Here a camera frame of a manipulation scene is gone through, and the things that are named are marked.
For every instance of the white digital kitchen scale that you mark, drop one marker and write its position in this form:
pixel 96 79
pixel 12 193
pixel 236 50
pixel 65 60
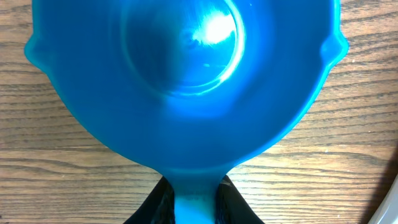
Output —
pixel 387 212

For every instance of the blue plastic measuring scoop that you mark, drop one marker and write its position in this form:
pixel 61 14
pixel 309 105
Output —
pixel 190 89

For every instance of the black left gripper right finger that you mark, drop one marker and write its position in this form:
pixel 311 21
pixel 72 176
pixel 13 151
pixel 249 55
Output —
pixel 231 207

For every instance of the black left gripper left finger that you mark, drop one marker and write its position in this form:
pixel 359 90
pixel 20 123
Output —
pixel 158 207

